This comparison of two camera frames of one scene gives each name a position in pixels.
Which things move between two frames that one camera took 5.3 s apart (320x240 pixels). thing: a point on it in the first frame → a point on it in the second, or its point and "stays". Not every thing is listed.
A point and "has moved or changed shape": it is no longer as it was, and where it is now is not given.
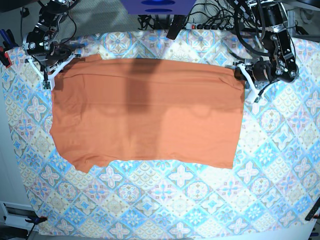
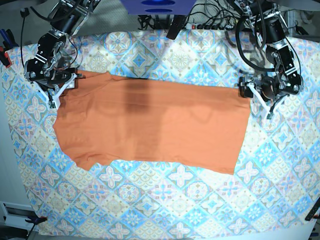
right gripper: (260, 72) → (271, 86)
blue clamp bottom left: (35, 221) stays
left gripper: (57, 53) → (57, 78)
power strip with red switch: (193, 26) stays
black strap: (176, 26) stays
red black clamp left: (7, 42) stays
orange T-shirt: (174, 111) has moved or changed shape
